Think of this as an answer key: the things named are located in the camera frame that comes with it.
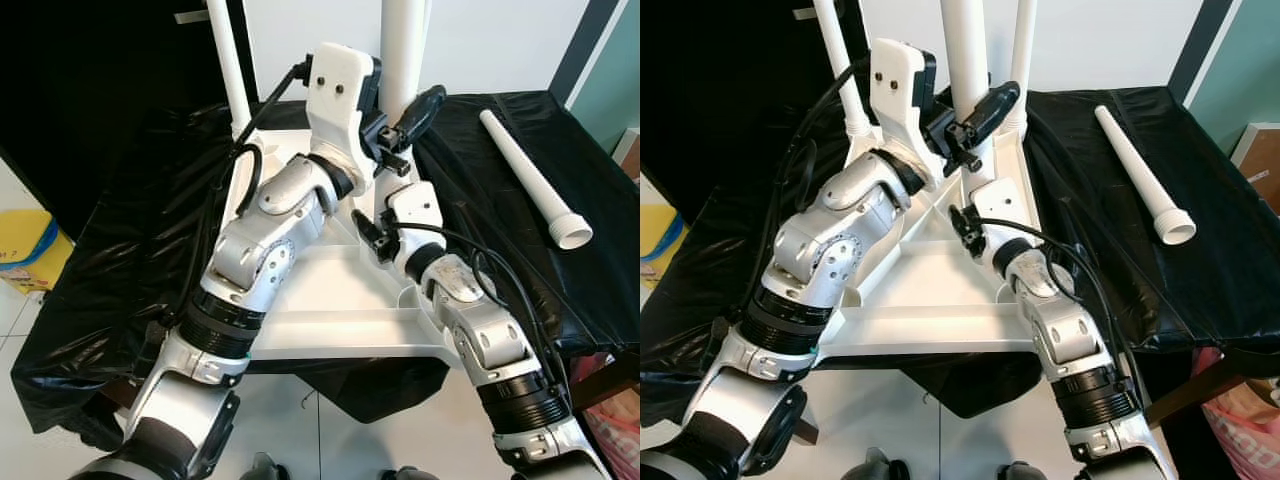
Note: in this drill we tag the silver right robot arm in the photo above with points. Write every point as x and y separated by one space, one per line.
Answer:
490 340
1070 330

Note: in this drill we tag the white plastic children table top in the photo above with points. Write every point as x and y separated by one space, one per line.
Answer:
940 300
340 300

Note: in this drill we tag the white panel with cardboard face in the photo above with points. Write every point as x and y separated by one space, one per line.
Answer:
630 155
1260 160

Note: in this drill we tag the grey left robot foot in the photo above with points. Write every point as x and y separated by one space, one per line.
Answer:
265 470
875 468

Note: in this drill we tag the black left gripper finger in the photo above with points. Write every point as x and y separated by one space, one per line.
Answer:
995 105
422 108

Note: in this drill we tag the brown wooden table leg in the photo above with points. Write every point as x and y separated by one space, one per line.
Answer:
605 385
805 430
1200 395

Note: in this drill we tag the yellow and blue package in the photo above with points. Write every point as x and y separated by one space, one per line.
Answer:
660 235
30 250

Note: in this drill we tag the grey robot foot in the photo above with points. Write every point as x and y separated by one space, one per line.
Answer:
875 468
1022 472
408 474
265 470

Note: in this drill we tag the grey right robot foot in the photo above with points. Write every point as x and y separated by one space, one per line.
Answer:
1022 472
408 474

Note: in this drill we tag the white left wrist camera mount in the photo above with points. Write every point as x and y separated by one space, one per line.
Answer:
900 80
340 90

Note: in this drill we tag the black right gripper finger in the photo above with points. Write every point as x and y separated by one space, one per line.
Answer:
364 224
958 220

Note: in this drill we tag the white plastic table leg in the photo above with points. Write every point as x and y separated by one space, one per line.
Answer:
1022 60
228 60
1140 170
403 50
967 50
838 60
530 180

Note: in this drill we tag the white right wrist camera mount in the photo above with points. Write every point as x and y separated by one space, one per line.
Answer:
1005 205
420 210

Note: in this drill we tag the black plastic table cover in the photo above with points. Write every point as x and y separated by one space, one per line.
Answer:
1200 290
130 250

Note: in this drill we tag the pink plastic bag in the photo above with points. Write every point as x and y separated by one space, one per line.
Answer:
615 440
1245 430

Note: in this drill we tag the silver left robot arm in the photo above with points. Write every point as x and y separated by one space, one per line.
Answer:
830 250
260 260

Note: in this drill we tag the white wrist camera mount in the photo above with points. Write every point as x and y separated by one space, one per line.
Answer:
900 80
420 210
340 90
1005 205

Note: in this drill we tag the black door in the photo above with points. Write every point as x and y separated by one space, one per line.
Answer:
720 90
100 80

